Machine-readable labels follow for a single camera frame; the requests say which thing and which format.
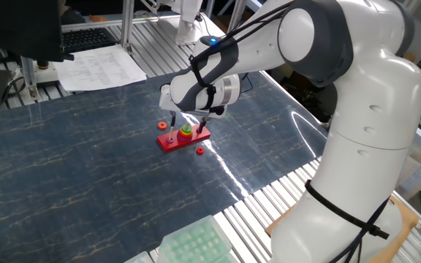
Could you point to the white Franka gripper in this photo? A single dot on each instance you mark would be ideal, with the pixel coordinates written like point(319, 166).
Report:
point(164, 100)

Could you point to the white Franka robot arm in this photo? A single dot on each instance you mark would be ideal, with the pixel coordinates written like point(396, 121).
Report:
point(371, 109)

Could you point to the red Hanoi base board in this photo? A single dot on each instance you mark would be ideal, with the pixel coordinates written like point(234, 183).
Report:
point(175, 145)

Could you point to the white printed paper sheet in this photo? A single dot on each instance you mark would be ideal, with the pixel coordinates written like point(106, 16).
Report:
point(97, 69)

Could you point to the dark blue marble mat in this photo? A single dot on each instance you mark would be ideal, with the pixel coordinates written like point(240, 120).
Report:
point(86, 164)

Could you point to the green pipette tip box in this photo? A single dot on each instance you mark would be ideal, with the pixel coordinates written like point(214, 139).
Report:
point(196, 243)

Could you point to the black keyboard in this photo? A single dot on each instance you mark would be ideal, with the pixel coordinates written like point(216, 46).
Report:
point(86, 38)

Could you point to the small orange plastic item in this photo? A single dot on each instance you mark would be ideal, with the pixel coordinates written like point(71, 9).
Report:
point(97, 18)

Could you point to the white monitor stand base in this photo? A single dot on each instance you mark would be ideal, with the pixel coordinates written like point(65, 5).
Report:
point(48, 75)

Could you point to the black monitor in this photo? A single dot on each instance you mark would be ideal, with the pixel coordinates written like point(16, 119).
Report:
point(17, 25)

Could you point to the aluminium frame post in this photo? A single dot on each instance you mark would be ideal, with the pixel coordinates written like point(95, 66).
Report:
point(29, 76)
point(127, 25)

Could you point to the aluminium frame beam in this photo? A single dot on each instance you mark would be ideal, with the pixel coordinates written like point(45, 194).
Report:
point(97, 22)

